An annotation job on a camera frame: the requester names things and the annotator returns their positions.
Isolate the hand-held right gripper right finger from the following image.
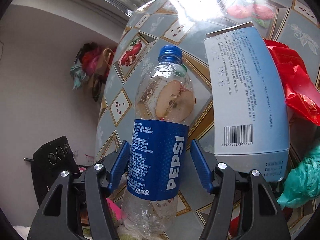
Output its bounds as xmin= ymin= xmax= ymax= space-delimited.
xmin=190 ymin=139 xmax=292 ymax=240

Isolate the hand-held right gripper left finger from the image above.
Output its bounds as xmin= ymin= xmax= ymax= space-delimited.
xmin=27 ymin=140 xmax=131 ymax=240

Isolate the clear plastic bottle blue label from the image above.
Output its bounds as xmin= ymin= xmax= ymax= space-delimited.
xmin=121 ymin=45 xmax=197 ymax=239

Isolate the black device with round knobs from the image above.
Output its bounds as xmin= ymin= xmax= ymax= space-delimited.
xmin=32 ymin=136 xmax=81 ymax=205

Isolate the light blue carton box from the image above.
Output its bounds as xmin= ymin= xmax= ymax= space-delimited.
xmin=204 ymin=25 xmax=290 ymax=182

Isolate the brown paper bag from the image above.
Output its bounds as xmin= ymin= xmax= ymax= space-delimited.
xmin=93 ymin=48 xmax=116 ymax=101

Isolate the green plastic bag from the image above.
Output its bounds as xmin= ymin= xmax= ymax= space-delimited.
xmin=277 ymin=145 xmax=320 ymax=209

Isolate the pink red bag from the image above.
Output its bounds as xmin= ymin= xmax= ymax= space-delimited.
xmin=80 ymin=51 xmax=101 ymax=76

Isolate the fruit print tablecloth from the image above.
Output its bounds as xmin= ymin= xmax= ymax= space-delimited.
xmin=95 ymin=0 xmax=320 ymax=240

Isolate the red plastic bag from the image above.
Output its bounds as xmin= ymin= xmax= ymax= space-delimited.
xmin=264 ymin=39 xmax=320 ymax=126

